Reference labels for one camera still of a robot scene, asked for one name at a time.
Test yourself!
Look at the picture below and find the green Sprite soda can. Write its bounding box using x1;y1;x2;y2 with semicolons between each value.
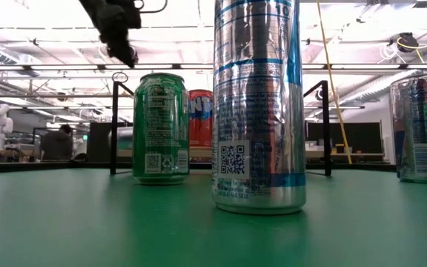
132;72;191;186

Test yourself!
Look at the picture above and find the person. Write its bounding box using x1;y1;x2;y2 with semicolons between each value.
40;124;75;162

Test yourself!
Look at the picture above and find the long ceiling light bar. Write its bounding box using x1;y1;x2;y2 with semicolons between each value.
0;62;427;71

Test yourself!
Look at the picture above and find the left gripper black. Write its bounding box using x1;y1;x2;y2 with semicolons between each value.
78;0;142;68

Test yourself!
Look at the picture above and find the orange Fanta soda can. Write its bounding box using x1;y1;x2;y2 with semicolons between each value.
188;88;214;148

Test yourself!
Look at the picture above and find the black partition panel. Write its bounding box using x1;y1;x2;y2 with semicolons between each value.
87;122;134;163
305;122;384;154

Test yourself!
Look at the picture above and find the yellow power cord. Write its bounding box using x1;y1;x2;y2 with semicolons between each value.
316;0;354;165

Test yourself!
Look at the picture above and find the green table mat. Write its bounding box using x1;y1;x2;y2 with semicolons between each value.
0;168;427;267

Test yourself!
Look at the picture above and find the silver light-blue slim can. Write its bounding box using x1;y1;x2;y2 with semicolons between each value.
211;0;308;216

